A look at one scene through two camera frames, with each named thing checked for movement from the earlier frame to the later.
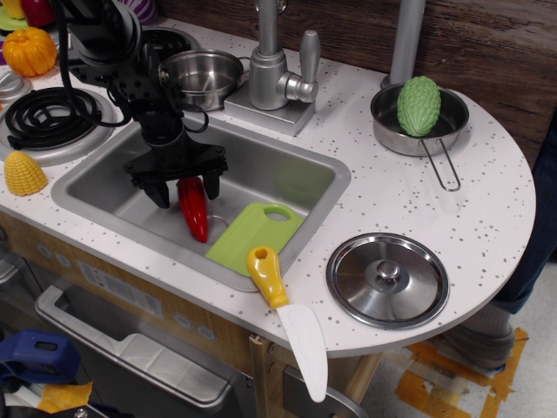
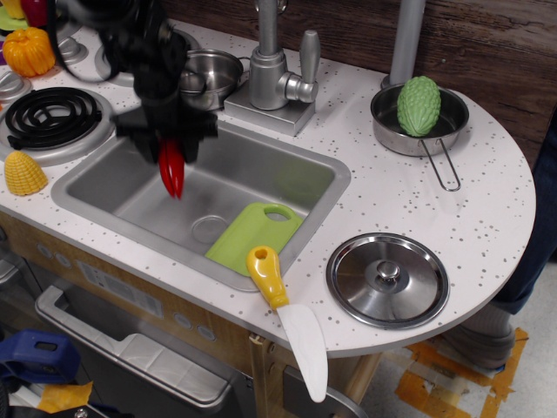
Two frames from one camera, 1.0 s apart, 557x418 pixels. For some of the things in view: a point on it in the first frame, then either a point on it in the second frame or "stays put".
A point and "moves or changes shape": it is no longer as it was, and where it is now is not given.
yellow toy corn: [23, 174] stays put
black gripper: [171, 159] -> [166, 116]
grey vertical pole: [406, 43] stays put
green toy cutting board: [251, 229] stays put
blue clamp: [38, 356] stays put
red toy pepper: [195, 206] moves or changes shape
